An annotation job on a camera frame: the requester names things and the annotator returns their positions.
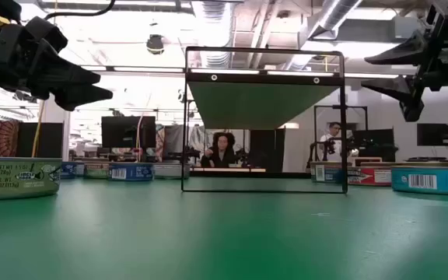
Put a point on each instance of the black frame wooden shelf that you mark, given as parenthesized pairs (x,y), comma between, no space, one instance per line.
(263,101)

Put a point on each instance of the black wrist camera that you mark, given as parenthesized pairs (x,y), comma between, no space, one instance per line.
(49,35)
(443,17)

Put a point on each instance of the black background robot arm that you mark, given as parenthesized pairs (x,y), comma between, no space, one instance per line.
(185,155)
(317,149)
(242,156)

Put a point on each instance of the black partition panel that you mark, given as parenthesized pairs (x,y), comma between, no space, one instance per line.
(267,151)
(49,140)

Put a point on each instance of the green Circle Hook tuna can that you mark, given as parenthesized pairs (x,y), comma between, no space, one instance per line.
(14,179)

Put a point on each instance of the teal barcode tuna can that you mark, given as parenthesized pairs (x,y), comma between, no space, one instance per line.
(442,180)

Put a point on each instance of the wooden workbench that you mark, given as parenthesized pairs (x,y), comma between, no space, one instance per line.
(228,169)

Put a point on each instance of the corrugated silver ventilation duct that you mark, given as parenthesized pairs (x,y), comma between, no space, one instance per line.
(214,23)

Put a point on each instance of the white pillar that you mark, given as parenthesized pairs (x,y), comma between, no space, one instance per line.
(57,128)

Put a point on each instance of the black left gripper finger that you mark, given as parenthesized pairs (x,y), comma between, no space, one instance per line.
(68,74)
(76,97)

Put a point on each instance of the green Bumble Bee tuna can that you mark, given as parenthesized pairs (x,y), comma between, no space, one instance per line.
(95,171)

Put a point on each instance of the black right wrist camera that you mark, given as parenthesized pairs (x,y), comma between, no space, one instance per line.
(443,17)

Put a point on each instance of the black computer monitor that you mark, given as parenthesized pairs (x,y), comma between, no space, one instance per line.
(434,134)
(375,140)
(123,132)

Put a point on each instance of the black metal stand frame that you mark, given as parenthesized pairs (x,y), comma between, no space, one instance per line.
(358,106)

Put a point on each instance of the black ceiling dome camera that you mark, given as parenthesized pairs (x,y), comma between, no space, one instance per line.
(155,44)

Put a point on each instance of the blue barcode tuna can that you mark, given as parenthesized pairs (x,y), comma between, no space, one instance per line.
(134,172)
(68,170)

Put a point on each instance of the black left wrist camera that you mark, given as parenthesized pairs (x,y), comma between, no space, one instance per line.
(49,35)

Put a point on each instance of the person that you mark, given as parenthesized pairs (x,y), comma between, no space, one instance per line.
(331,144)
(220,155)

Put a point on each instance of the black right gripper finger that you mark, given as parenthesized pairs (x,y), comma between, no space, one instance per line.
(407,52)
(407,93)

